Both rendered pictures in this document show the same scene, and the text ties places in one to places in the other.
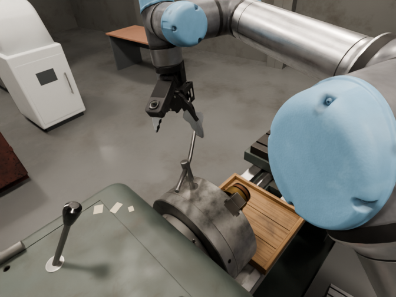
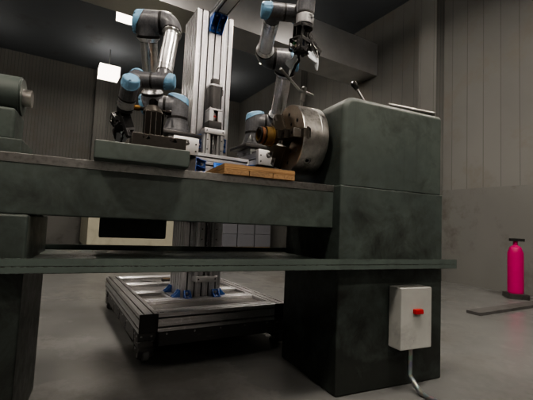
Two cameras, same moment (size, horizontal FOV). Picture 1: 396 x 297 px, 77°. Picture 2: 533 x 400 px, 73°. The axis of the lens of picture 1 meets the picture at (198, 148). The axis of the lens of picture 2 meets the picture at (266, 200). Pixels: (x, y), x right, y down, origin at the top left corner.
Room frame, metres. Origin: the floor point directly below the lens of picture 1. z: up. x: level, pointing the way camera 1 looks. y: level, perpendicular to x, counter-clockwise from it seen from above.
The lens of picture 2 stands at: (2.06, 0.42, 0.68)
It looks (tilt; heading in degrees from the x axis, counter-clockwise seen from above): 4 degrees up; 199
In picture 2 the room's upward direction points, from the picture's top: 3 degrees clockwise
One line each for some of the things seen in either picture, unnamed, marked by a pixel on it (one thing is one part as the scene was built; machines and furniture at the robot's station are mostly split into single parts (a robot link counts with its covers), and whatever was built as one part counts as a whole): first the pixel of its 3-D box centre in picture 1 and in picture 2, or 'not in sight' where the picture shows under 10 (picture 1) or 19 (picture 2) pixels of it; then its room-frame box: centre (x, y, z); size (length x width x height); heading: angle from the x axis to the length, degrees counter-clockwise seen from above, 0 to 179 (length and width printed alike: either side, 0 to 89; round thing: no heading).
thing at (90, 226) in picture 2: not in sight; (127, 230); (-4.88, -5.36, 0.41); 2.19 x 1.82 x 0.82; 49
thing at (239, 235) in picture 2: not in sight; (237, 224); (-6.03, -3.08, 0.67); 1.35 x 0.91 x 1.34; 140
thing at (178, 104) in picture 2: not in sight; (176, 106); (0.33, -0.74, 1.33); 0.13 x 0.12 x 0.14; 113
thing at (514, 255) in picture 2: not in sight; (515, 267); (-2.71, 1.75, 0.33); 0.29 x 0.28 x 0.66; 139
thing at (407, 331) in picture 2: not in sight; (443, 350); (0.44, 0.63, 0.22); 0.42 x 0.18 x 0.44; 43
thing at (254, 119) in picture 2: not in sight; (255, 122); (-0.05, -0.40, 1.33); 0.13 x 0.12 x 0.14; 116
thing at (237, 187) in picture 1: (233, 199); (267, 136); (0.54, -0.11, 1.08); 0.09 x 0.09 x 0.09; 43
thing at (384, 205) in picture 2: not in sight; (358, 278); (0.15, 0.28, 0.43); 0.60 x 0.48 x 0.86; 133
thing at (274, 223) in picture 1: (247, 215); (244, 177); (0.61, -0.18, 0.89); 0.36 x 0.30 x 0.04; 43
